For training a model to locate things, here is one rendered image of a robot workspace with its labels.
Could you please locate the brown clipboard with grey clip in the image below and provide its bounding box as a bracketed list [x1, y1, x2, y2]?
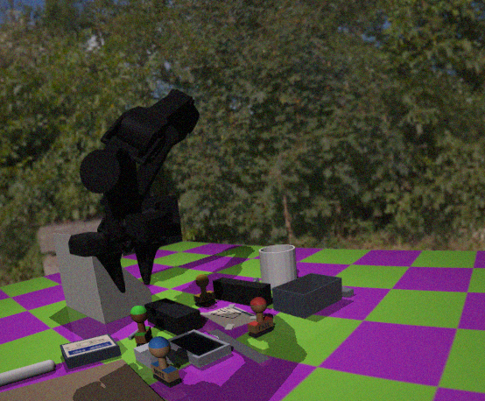
[0, 359, 164, 401]

